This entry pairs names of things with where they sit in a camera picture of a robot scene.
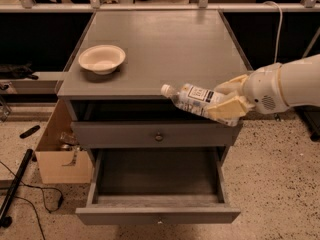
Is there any open grey middle drawer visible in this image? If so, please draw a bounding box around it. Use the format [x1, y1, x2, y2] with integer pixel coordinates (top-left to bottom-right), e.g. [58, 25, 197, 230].
[76, 148, 240, 225]

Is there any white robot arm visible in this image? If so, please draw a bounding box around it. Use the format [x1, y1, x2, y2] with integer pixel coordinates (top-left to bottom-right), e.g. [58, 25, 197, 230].
[206, 55, 320, 119]

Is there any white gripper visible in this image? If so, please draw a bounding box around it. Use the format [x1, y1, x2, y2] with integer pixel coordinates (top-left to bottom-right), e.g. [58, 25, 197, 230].
[206, 63, 289, 120]

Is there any black pole on floor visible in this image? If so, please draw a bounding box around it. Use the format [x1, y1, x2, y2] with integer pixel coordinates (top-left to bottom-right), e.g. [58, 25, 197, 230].
[0, 149, 33, 228]

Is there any white hanging cable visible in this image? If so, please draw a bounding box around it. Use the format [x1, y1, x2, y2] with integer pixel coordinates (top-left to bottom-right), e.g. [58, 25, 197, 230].
[263, 0, 284, 64]

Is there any grey wooden drawer cabinet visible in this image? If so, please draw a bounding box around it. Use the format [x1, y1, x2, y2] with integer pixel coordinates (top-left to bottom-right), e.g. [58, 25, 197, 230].
[54, 9, 260, 158]

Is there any cardboard box on floor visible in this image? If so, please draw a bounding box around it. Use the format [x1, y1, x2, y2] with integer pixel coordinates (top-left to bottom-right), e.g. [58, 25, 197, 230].
[35, 100, 93, 184]

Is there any small black remote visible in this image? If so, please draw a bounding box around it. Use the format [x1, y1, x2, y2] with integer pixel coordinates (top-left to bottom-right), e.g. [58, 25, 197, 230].
[19, 125, 40, 139]

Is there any clear plastic water bottle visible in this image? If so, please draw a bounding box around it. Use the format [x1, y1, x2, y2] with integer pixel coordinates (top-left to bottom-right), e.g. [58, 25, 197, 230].
[161, 83, 239, 127]

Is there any white paper bowl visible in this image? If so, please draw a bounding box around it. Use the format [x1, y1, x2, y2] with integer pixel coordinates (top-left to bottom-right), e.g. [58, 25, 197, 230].
[78, 45, 126, 75]

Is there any closed grey upper drawer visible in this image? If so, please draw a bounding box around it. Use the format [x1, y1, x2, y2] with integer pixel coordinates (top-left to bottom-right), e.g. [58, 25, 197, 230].
[71, 121, 242, 148]

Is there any black bag on ledge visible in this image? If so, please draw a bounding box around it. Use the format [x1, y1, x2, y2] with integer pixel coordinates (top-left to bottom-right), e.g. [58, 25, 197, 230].
[0, 63, 38, 80]

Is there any black cable on floor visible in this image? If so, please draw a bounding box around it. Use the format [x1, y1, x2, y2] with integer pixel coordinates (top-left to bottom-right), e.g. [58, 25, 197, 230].
[0, 160, 65, 240]

